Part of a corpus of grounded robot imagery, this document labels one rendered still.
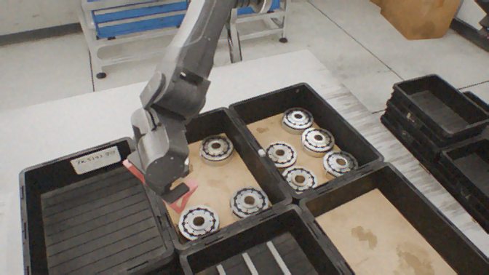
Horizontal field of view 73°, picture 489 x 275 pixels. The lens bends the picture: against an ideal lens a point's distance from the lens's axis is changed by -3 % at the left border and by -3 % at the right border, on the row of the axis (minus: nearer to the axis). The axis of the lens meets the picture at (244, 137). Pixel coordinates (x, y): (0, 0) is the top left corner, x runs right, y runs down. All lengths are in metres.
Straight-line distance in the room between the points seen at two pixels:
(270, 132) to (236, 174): 0.21
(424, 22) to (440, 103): 1.74
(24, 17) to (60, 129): 2.38
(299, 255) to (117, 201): 0.51
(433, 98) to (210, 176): 1.44
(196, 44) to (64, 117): 1.09
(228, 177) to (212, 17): 0.58
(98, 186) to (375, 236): 0.77
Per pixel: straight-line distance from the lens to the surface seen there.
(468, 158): 2.00
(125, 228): 0.95
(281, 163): 1.00
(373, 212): 0.99
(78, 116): 1.51
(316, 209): 0.90
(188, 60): 0.50
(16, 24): 3.80
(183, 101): 0.51
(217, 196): 0.95
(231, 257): 0.87
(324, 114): 1.13
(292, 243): 0.89
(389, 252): 0.95
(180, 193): 0.59
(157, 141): 0.49
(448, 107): 2.08
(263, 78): 1.58
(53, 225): 1.02
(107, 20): 2.81
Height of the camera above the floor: 1.61
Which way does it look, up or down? 45 degrees down
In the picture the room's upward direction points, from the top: 1 degrees clockwise
